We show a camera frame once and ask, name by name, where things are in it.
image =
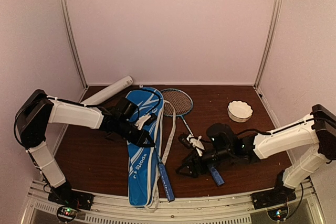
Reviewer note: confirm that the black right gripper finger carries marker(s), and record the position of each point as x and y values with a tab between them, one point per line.
187	166
188	174

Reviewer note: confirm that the white scalloped bowl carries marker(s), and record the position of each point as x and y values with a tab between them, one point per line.
239	111

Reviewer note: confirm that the blue racket bag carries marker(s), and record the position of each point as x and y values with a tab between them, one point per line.
147	158

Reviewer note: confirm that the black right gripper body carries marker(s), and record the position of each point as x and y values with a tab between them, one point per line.
221	155

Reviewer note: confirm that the left aluminium frame post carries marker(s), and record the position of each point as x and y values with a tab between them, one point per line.
72	43

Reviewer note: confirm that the blue racket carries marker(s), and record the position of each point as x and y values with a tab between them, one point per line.
182	104
164	178

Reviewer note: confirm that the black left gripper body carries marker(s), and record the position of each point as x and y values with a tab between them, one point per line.
122	130

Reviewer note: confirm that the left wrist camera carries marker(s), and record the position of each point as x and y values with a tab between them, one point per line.
125	109

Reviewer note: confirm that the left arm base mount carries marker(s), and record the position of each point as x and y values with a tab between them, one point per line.
71	208

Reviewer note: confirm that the right aluminium frame post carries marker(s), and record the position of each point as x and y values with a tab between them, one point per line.
275	15

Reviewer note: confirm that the aluminium frame post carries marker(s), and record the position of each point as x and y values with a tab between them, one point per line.
275	15
72	43

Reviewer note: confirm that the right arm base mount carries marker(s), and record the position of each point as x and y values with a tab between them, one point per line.
275	201

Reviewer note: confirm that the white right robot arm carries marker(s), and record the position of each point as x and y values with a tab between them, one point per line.
316	129

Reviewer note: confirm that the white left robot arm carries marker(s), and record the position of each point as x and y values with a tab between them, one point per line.
42	113

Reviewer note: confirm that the aluminium front rail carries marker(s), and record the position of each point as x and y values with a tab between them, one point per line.
234	208

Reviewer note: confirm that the white shuttlecock tube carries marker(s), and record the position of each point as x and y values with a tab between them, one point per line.
109	91

